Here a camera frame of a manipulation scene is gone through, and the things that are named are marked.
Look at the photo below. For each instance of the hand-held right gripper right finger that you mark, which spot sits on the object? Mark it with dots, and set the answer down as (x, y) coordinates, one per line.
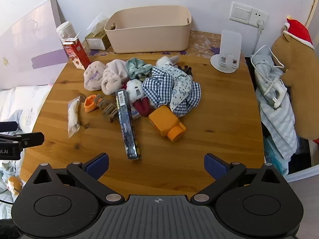
(214, 165)

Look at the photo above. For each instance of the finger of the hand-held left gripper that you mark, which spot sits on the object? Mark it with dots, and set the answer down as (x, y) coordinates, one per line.
(8, 126)
(30, 139)

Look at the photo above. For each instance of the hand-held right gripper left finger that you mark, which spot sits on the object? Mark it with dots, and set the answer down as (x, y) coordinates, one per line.
(98, 165)

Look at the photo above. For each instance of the clear plastic packet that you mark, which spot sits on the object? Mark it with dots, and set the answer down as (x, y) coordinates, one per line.
(73, 117)

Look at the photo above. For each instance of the long dark box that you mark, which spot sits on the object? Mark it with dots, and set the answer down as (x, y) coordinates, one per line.
(127, 124)

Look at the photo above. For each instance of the tan hair claw clip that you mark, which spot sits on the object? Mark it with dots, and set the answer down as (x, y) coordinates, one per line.
(106, 108)

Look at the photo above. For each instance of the small printed packet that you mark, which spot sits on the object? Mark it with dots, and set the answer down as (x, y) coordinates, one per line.
(135, 114)

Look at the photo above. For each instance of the white bunny doll red legs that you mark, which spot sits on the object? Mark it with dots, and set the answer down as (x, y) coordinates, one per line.
(135, 89)

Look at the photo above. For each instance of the pink fluffy sock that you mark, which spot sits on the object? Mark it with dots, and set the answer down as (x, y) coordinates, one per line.
(113, 78)
(93, 77)

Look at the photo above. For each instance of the blue plaid cloth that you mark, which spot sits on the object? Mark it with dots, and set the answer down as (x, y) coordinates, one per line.
(159, 87)

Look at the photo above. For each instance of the dark brown fabric hair clip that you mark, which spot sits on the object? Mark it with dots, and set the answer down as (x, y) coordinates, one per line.
(186, 69)

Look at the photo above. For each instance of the green woven cloth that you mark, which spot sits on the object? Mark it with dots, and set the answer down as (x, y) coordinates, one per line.
(134, 67)

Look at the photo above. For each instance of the white fluffy plush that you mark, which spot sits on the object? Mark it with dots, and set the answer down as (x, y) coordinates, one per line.
(165, 60)

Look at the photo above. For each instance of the beige storage bin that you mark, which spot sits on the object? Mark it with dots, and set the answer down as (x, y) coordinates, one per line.
(149, 39)

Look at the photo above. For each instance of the printed bedding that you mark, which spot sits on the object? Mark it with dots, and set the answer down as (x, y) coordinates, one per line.
(17, 104)

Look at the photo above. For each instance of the small plush toy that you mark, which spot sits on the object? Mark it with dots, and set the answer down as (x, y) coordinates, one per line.
(14, 185)

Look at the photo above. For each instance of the wooden desk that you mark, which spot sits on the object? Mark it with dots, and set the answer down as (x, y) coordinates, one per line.
(211, 129)

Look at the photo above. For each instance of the orange small sock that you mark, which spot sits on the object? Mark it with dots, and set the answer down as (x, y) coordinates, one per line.
(89, 103)

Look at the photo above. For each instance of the orange toy block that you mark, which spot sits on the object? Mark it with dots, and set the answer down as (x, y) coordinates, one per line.
(163, 120)

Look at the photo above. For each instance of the blue striped cloth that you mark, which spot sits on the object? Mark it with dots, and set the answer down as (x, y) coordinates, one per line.
(279, 127)

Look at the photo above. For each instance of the purple headboard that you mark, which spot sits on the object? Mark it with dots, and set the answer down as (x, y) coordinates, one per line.
(30, 44)

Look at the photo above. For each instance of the floral print cloth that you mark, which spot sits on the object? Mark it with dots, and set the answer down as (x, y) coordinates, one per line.
(180, 87)

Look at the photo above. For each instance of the red milk carton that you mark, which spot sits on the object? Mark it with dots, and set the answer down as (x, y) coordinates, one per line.
(78, 54)

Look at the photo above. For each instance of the white thermos bottle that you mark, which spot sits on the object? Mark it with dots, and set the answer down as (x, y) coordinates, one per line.
(66, 31)

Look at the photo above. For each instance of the gold tissue box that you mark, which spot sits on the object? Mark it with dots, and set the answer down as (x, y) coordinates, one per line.
(97, 41)

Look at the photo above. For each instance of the white phone stand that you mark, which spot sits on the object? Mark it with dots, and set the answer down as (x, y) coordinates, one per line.
(230, 47)

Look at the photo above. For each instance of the brown capybara plush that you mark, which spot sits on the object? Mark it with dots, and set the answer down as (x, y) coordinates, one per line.
(304, 79)

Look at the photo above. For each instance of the red santa hat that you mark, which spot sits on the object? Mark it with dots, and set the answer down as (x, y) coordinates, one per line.
(299, 29)

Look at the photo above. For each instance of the white wall plug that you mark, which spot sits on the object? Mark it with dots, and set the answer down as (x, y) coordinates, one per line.
(260, 25)

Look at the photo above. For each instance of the white wall switch outlet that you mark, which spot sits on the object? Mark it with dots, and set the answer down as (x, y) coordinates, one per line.
(245, 13)

